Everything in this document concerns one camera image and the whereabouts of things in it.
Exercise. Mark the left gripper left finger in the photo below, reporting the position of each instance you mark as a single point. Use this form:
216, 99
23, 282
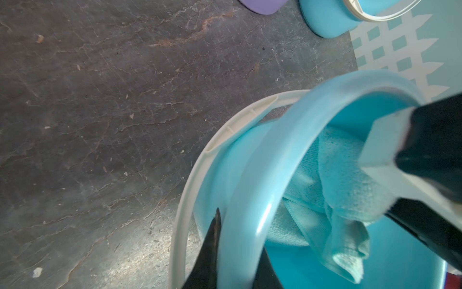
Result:
204, 272

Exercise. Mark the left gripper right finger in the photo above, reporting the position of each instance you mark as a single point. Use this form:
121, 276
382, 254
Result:
266, 277

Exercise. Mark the light green cloth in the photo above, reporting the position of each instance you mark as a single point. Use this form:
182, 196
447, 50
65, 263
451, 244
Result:
329, 203

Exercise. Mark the blue bucket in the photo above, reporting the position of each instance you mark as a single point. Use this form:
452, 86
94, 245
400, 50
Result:
245, 168
332, 18

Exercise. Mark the purple bucket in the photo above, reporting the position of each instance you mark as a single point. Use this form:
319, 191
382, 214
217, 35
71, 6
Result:
263, 7

